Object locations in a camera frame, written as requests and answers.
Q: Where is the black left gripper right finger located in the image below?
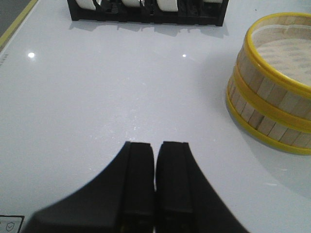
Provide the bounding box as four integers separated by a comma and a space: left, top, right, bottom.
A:
155, 141, 248, 233

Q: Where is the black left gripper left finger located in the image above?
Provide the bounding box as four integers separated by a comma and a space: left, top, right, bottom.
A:
23, 142, 155, 233

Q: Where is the bamboo steamer basket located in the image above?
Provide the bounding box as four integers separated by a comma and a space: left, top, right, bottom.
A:
230, 12, 311, 133
225, 90, 311, 155

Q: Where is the black dish rack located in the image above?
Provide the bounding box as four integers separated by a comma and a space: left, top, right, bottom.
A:
68, 0, 228, 27

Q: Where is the white bowl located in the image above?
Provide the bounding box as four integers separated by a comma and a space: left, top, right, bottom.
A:
156, 0, 178, 12
76, 0, 96, 11
122, 0, 144, 8

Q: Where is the white bowl far left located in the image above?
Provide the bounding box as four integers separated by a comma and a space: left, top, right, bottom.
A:
76, 0, 96, 11

